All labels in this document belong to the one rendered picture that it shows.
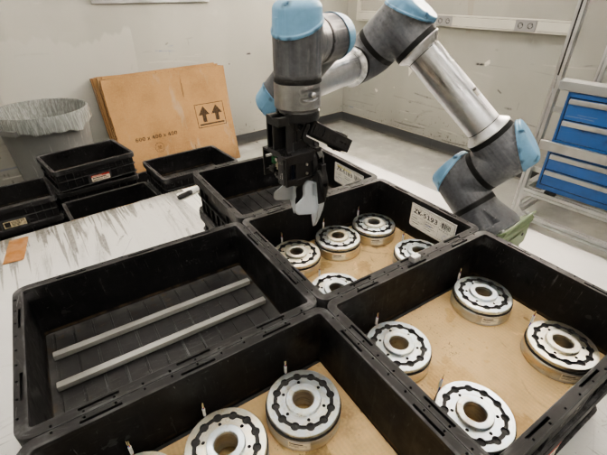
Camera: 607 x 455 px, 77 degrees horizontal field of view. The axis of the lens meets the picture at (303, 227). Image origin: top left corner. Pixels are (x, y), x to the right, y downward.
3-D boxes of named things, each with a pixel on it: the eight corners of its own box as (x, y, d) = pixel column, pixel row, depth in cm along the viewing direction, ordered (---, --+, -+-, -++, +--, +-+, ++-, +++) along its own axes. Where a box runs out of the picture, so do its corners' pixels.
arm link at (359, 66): (342, 59, 110) (238, 90, 74) (369, 28, 103) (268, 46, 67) (368, 90, 111) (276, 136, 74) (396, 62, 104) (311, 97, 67)
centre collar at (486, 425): (469, 391, 54) (470, 388, 54) (501, 417, 51) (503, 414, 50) (447, 410, 51) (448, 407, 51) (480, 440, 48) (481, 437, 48)
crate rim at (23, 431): (239, 229, 82) (238, 219, 80) (321, 314, 60) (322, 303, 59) (17, 300, 63) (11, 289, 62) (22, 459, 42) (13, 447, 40)
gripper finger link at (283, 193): (267, 211, 76) (271, 172, 69) (292, 203, 79) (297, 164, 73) (276, 220, 74) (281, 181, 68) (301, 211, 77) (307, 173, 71)
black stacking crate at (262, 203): (313, 179, 126) (314, 145, 120) (375, 217, 105) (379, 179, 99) (198, 211, 108) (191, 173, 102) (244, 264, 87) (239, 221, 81)
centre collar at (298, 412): (310, 379, 55) (310, 376, 55) (328, 407, 52) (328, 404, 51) (279, 394, 53) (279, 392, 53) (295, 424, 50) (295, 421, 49)
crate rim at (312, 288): (379, 185, 100) (380, 177, 99) (480, 237, 79) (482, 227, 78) (239, 229, 82) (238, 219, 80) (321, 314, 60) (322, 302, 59)
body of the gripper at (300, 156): (263, 177, 69) (258, 109, 63) (301, 166, 73) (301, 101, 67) (287, 192, 64) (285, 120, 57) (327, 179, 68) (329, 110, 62)
